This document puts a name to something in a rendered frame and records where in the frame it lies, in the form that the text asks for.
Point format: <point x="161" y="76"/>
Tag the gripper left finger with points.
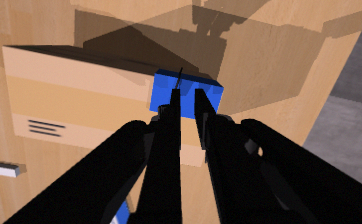
<point x="93" y="190"/>

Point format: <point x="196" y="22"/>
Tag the blue notebook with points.
<point x="122" y="215"/>

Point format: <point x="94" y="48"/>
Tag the cardboard box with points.
<point x="77" y="96"/>

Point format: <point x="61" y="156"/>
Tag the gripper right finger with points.
<point x="300" y="180"/>

